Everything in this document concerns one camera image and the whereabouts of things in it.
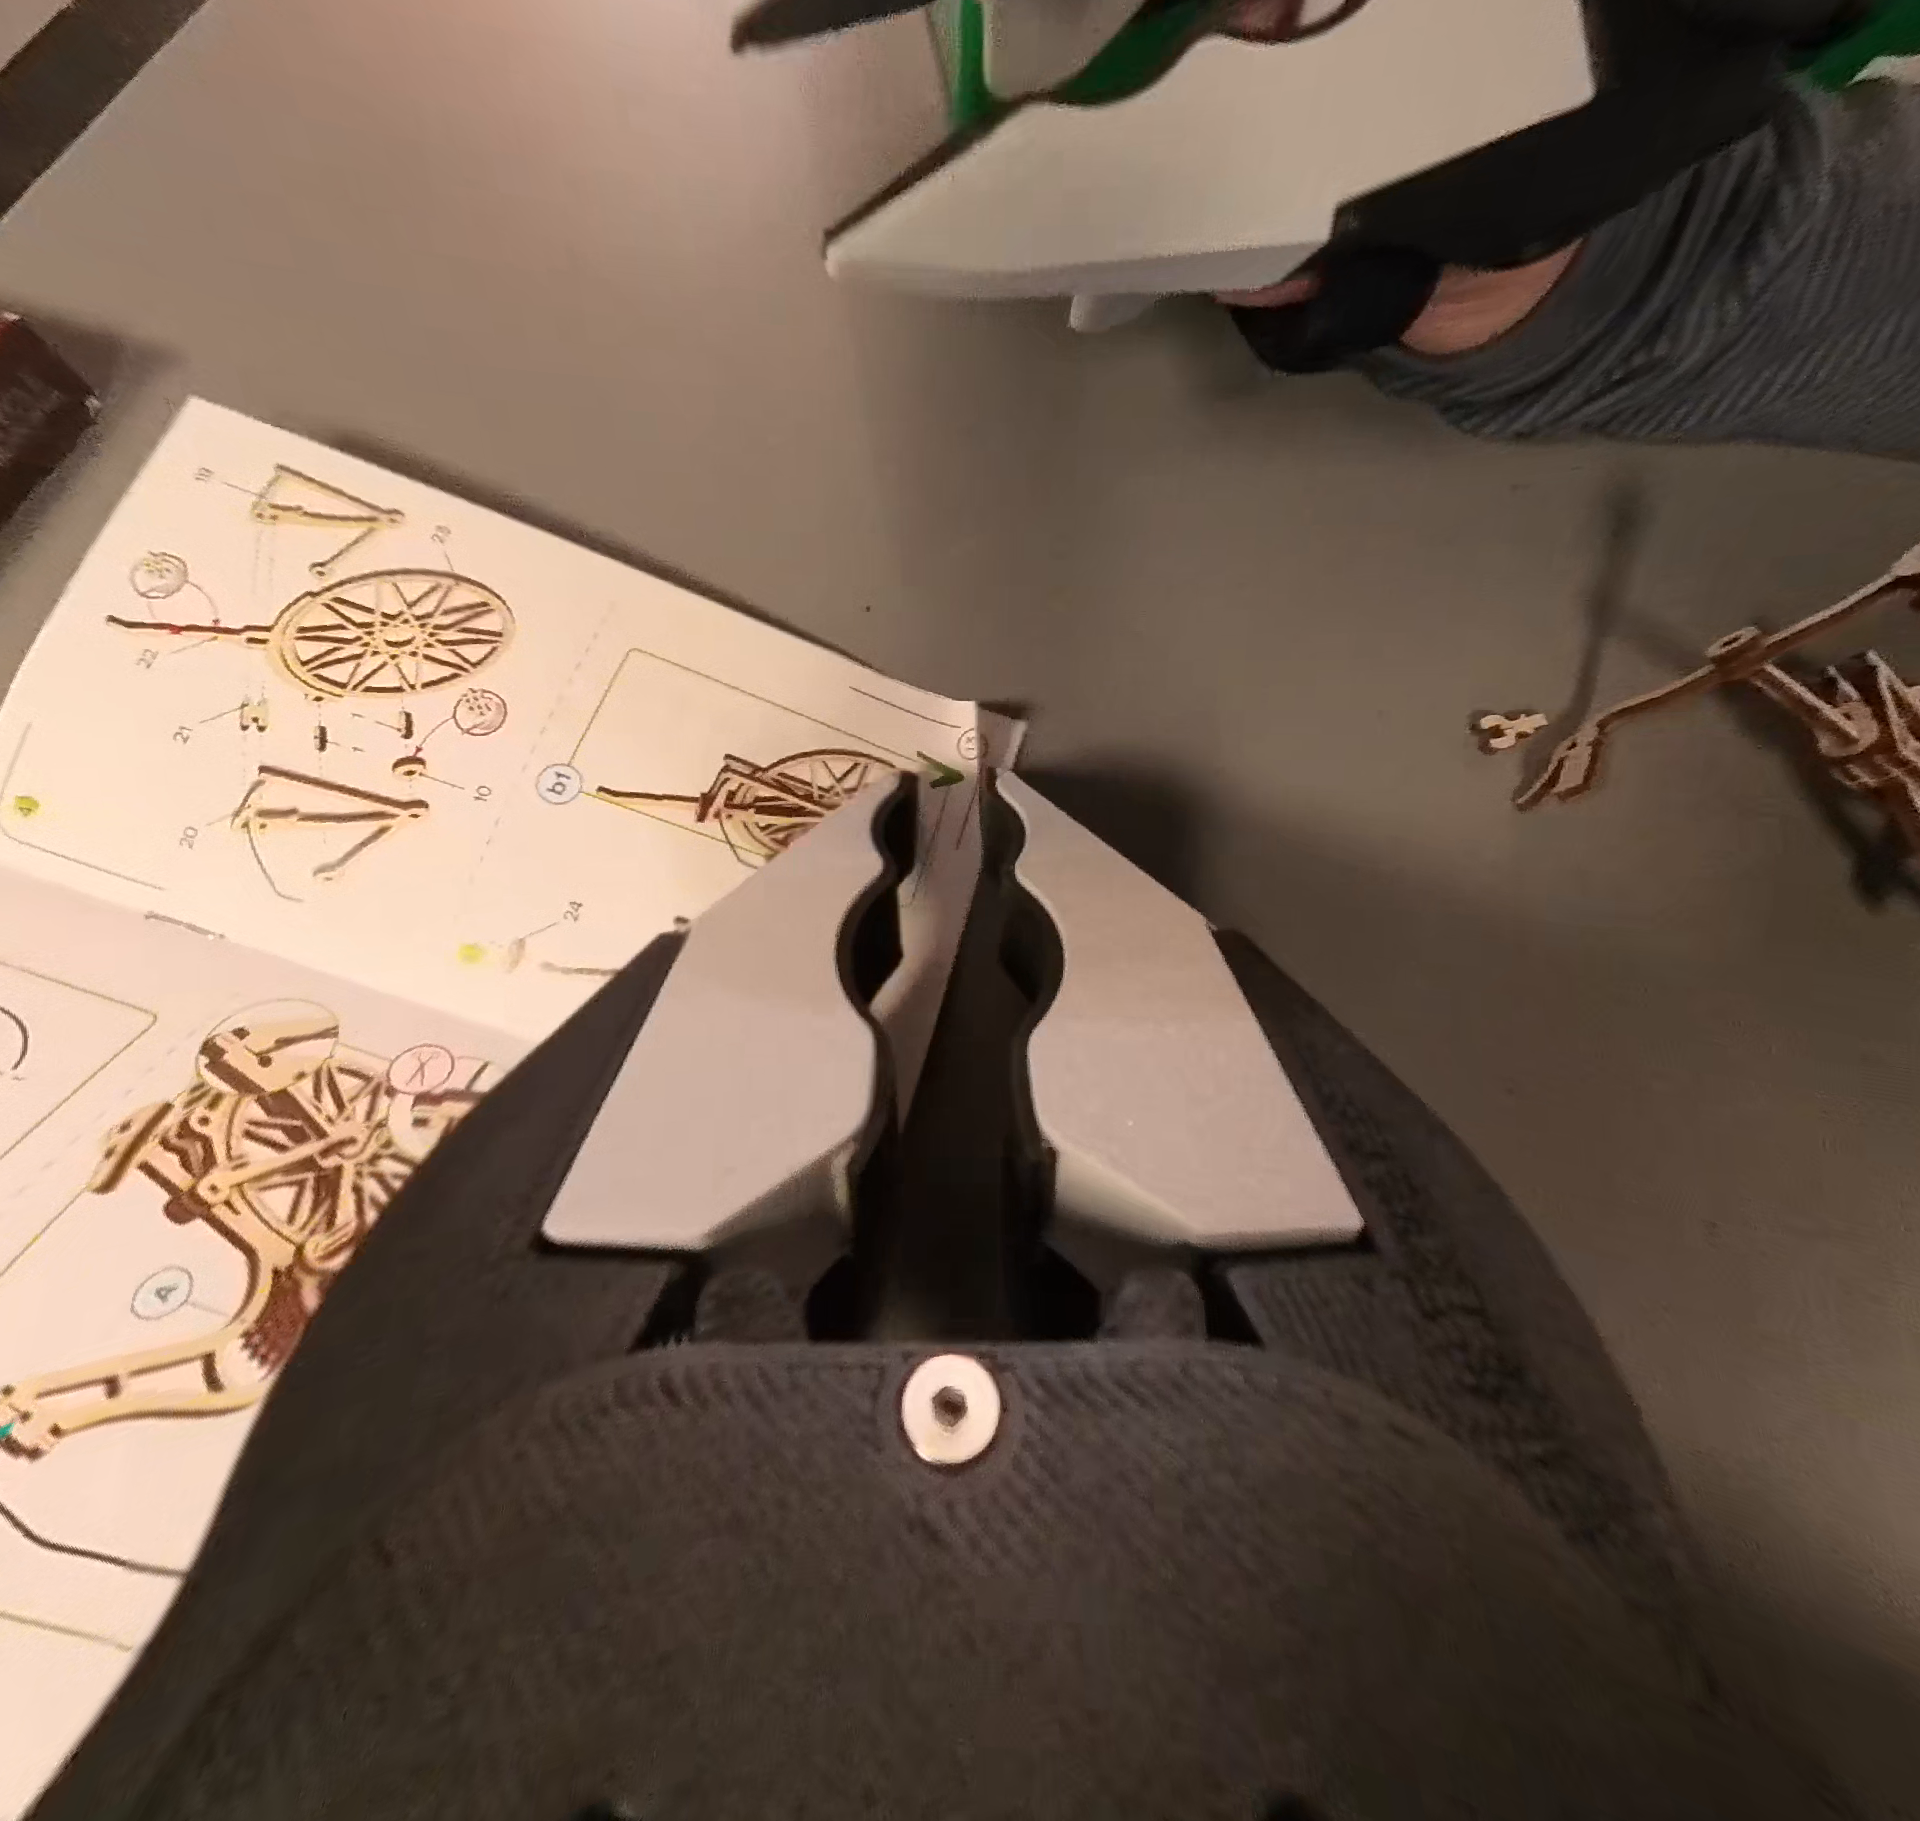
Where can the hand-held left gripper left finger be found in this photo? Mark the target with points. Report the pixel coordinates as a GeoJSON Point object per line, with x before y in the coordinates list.
{"type": "Point", "coordinates": [721, 1102]}

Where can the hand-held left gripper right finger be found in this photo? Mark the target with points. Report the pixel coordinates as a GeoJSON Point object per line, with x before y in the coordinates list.
{"type": "Point", "coordinates": [1186, 1086]}

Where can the white instruction booklet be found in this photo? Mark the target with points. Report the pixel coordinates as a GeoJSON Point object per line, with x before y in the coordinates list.
{"type": "Point", "coordinates": [375, 832]}

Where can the small wooden connector part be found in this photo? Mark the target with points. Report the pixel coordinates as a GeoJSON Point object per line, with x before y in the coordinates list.
{"type": "Point", "coordinates": [1507, 731]}

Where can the person's right forearm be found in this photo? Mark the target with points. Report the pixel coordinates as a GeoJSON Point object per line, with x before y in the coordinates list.
{"type": "Point", "coordinates": [1740, 291]}

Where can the red-brown model kit box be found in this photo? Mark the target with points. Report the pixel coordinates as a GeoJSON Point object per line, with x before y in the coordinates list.
{"type": "Point", "coordinates": [38, 412]}

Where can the person's right hand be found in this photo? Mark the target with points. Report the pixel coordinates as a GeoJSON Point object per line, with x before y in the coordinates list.
{"type": "Point", "coordinates": [1492, 317]}

